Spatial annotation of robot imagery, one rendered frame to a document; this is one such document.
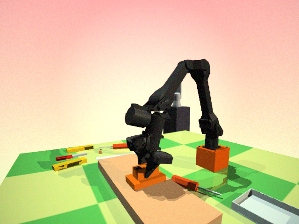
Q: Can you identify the orange-handled awl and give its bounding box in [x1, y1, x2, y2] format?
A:
[110, 143, 128, 149]
[171, 175, 222, 195]

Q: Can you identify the yellow long bar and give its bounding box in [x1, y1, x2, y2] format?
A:
[66, 144, 94, 153]
[52, 157, 87, 171]

